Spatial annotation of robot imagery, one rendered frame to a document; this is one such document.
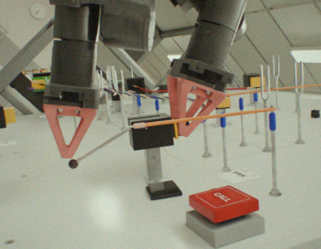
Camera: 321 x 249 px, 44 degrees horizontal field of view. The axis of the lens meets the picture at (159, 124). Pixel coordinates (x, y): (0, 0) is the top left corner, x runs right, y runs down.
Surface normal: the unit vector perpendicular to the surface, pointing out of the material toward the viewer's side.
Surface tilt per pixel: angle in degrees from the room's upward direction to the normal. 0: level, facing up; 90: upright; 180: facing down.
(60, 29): 123
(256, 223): 90
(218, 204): 50
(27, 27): 90
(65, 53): 115
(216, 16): 108
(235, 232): 90
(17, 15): 90
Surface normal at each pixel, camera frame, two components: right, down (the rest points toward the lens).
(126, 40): -0.15, 0.71
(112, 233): -0.09, -0.98
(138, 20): -0.07, -0.06
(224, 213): 0.40, 0.14
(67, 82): 0.01, 0.15
